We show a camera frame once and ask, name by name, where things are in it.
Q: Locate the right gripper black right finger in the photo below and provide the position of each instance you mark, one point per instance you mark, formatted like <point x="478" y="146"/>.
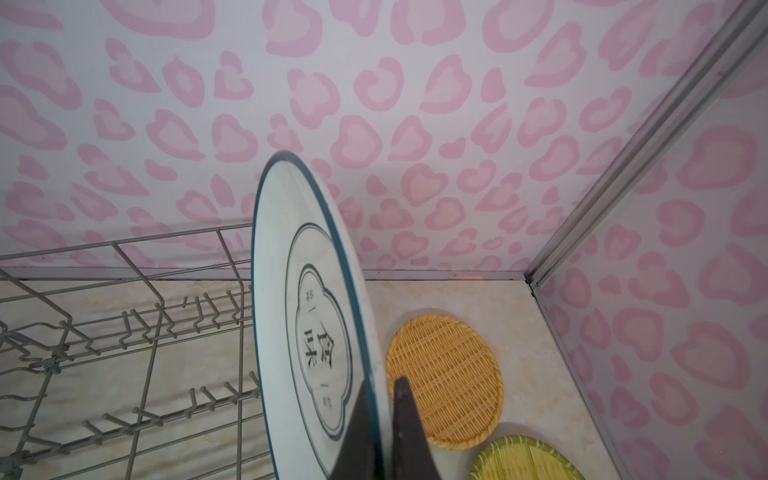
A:
<point x="412" y="459"/>

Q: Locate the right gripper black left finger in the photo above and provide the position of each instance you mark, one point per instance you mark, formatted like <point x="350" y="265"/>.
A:
<point x="357" y="457"/>

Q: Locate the orange woven round tray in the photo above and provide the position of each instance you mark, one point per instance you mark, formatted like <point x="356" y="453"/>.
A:
<point x="454" y="376"/>

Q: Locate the green bamboo woven tray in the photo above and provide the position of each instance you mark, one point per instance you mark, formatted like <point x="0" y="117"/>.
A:
<point x="519" y="457"/>

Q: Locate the grey wire dish rack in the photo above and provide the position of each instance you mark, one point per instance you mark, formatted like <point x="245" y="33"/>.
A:
<point x="130" y="359"/>

